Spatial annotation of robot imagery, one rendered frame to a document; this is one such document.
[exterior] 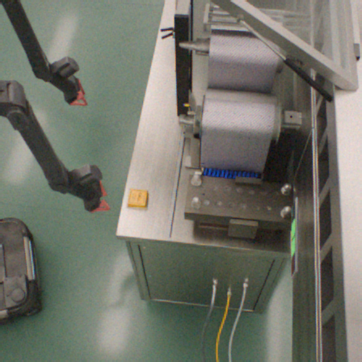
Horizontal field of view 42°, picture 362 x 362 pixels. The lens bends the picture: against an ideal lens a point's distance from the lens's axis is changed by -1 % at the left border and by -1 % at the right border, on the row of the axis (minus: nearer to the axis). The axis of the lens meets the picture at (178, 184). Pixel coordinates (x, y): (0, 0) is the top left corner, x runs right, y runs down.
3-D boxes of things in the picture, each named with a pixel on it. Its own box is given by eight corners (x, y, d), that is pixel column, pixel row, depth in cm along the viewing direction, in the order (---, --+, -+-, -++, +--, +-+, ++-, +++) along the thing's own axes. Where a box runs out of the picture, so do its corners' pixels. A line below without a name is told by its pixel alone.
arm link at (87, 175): (48, 166, 153) (52, 188, 149) (76, 149, 150) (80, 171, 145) (73, 179, 163) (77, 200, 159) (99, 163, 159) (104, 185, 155)
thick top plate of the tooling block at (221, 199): (189, 182, 184) (189, 174, 179) (293, 192, 181) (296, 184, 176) (183, 219, 176) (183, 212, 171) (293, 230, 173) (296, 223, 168)
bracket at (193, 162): (185, 157, 199) (184, 109, 172) (200, 158, 198) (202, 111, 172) (183, 167, 196) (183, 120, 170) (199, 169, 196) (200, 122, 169)
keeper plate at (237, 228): (228, 231, 180) (229, 218, 170) (254, 233, 179) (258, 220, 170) (227, 237, 179) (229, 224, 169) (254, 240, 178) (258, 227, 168)
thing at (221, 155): (199, 166, 182) (201, 137, 166) (262, 173, 180) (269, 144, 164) (199, 168, 181) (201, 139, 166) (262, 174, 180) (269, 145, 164)
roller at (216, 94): (206, 102, 186) (207, 81, 175) (272, 108, 184) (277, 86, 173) (203, 127, 179) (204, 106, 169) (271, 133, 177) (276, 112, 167)
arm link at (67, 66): (33, 58, 178) (35, 75, 174) (56, 42, 175) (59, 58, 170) (55, 75, 188) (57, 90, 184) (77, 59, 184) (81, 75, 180)
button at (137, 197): (130, 191, 191) (130, 187, 189) (148, 192, 190) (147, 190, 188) (127, 206, 187) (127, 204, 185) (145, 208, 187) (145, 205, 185)
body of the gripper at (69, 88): (76, 77, 192) (64, 67, 186) (80, 95, 187) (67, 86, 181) (64, 85, 194) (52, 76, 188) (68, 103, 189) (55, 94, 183)
